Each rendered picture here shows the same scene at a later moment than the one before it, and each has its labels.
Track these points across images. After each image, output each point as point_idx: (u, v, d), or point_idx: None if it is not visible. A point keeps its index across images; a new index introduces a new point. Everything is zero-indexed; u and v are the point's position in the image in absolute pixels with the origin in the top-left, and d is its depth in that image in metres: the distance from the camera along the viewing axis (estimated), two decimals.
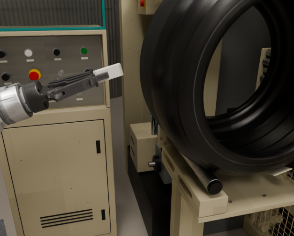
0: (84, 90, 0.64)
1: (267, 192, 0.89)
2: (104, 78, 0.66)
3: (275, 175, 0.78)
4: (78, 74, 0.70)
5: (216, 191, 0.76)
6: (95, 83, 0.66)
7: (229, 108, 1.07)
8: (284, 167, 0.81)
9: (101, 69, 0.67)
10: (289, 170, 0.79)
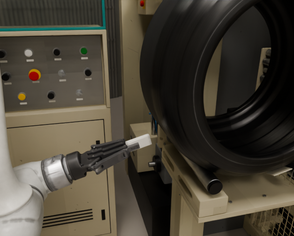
0: (119, 161, 0.73)
1: (267, 192, 0.89)
2: (135, 149, 0.76)
3: (275, 175, 0.78)
4: (111, 143, 0.79)
5: (216, 191, 0.76)
6: (128, 153, 0.76)
7: (229, 108, 1.07)
8: (284, 167, 0.81)
9: (132, 139, 0.77)
10: (289, 170, 0.79)
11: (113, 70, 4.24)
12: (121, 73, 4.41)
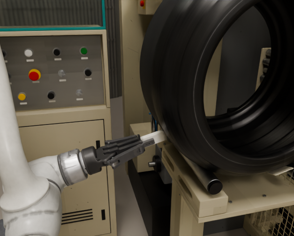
0: (135, 156, 0.74)
1: (267, 192, 0.89)
2: (150, 144, 0.76)
3: (277, 174, 0.78)
4: (125, 138, 0.80)
5: (215, 191, 0.76)
6: (143, 149, 0.76)
7: (229, 108, 1.07)
8: (285, 166, 0.81)
9: (147, 135, 0.77)
10: (290, 170, 0.79)
11: (113, 70, 4.24)
12: (121, 73, 4.41)
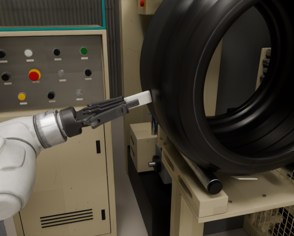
0: (117, 117, 0.68)
1: (267, 192, 0.89)
2: (135, 105, 0.71)
3: (241, 179, 0.75)
4: (109, 100, 0.74)
5: (214, 186, 0.75)
6: (127, 110, 0.71)
7: (229, 108, 1.07)
8: (249, 176, 0.79)
9: (131, 96, 0.72)
10: (253, 179, 0.76)
11: (113, 70, 4.24)
12: (121, 73, 4.41)
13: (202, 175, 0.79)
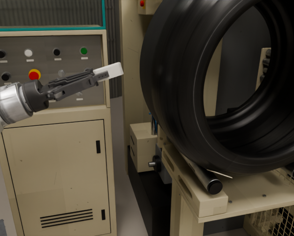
0: (84, 89, 0.64)
1: (267, 192, 0.89)
2: (104, 77, 0.66)
3: (217, 173, 0.72)
4: (78, 73, 0.69)
5: (212, 190, 0.75)
6: (95, 82, 0.66)
7: (229, 108, 1.07)
8: None
9: (101, 68, 0.67)
10: (229, 177, 0.74)
11: None
12: None
13: (202, 184, 0.80)
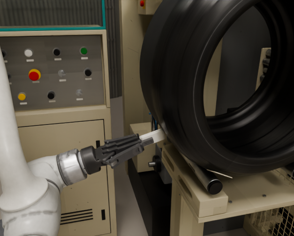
0: (134, 156, 0.74)
1: (267, 192, 0.89)
2: (149, 143, 0.76)
3: (217, 173, 0.72)
4: (124, 137, 0.79)
5: (212, 190, 0.75)
6: (142, 148, 0.76)
7: (229, 108, 1.07)
8: None
9: (146, 134, 0.77)
10: (229, 177, 0.74)
11: (113, 70, 4.24)
12: (121, 73, 4.41)
13: (202, 184, 0.80)
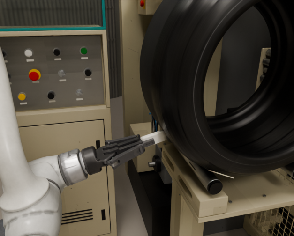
0: (135, 157, 0.74)
1: (267, 192, 0.89)
2: (150, 144, 0.76)
3: (218, 173, 0.72)
4: (125, 138, 0.79)
5: (212, 189, 0.75)
6: (143, 149, 0.76)
7: (229, 108, 1.07)
8: None
9: (147, 135, 0.77)
10: (230, 177, 0.74)
11: (113, 70, 4.24)
12: (121, 73, 4.41)
13: (201, 183, 0.80)
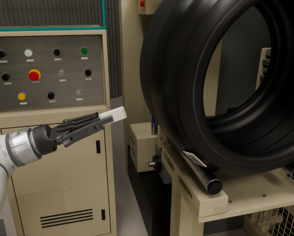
0: (91, 134, 0.68)
1: (267, 192, 0.89)
2: (109, 121, 0.71)
3: (194, 155, 0.68)
4: (84, 116, 0.74)
5: (218, 185, 0.75)
6: (101, 127, 0.71)
7: (229, 108, 1.07)
8: (198, 163, 0.73)
9: (106, 112, 0.72)
10: (203, 165, 0.70)
11: (113, 70, 4.24)
12: (121, 73, 4.41)
13: (210, 172, 0.79)
